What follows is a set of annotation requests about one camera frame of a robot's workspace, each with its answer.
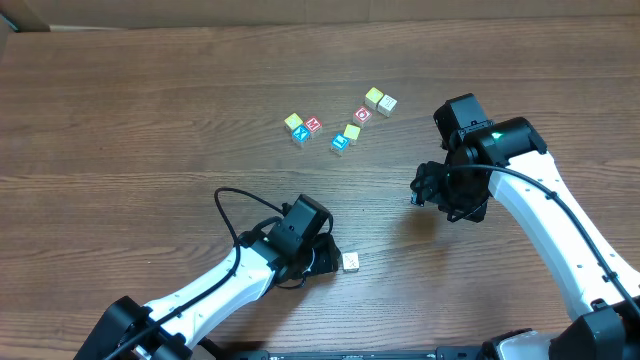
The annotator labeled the wood block red bone face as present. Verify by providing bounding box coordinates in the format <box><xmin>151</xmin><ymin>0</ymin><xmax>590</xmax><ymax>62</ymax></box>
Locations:
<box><xmin>342</xmin><ymin>252</ymin><xmax>360</xmax><ymax>273</ymax></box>

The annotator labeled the blue L block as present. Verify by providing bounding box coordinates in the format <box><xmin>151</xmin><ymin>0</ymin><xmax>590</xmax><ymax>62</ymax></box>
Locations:
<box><xmin>330</xmin><ymin>133</ymin><xmax>350</xmax><ymax>156</ymax></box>

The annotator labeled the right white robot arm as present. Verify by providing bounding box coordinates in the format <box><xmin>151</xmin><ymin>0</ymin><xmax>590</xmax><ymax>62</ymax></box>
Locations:
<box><xmin>410</xmin><ymin>94</ymin><xmax>639</xmax><ymax>360</ymax></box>

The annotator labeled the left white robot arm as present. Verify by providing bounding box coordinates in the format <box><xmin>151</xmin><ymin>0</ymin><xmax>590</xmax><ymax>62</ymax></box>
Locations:
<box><xmin>76</xmin><ymin>195</ymin><xmax>341</xmax><ymax>360</ymax></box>

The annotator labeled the plain wood block top right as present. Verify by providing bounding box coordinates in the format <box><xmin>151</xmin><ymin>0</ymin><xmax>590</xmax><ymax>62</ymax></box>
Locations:
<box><xmin>377</xmin><ymin>94</ymin><xmax>397</xmax><ymax>117</ymax></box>

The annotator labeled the yellow C block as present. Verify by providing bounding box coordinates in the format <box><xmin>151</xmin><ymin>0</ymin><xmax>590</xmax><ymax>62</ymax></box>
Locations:
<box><xmin>343</xmin><ymin>124</ymin><xmax>361</xmax><ymax>145</ymax></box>

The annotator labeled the red O block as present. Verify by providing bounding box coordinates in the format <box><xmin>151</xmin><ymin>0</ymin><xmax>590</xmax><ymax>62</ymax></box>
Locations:
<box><xmin>353</xmin><ymin>106</ymin><xmax>372</xmax><ymax>128</ymax></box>

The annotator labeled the yellow block top right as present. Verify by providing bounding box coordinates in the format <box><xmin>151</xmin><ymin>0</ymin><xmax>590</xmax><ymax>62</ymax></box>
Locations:
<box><xmin>364</xmin><ymin>87</ymin><xmax>384</xmax><ymax>110</ymax></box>

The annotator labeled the blue X block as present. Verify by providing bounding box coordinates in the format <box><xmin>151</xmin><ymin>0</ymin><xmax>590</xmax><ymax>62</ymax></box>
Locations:
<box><xmin>291</xmin><ymin>125</ymin><xmax>311</xmax><ymax>147</ymax></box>

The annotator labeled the red M block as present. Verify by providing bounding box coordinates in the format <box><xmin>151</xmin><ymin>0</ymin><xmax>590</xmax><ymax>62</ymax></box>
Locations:
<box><xmin>304</xmin><ymin>116</ymin><xmax>323</xmax><ymax>138</ymax></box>

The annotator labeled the yellow block left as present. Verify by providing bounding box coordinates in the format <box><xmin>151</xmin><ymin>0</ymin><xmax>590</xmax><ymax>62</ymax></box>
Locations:
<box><xmin>284</xmin><ymin>113</ymin><xmax>303</xmax><ymax>132</ymax></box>

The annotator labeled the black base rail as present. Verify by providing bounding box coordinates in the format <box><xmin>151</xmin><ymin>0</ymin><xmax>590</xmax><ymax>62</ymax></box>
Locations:
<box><xmin>199</xmin><ymin>339</ymin><xmax>484</xmax><ymax>360</ymax></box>

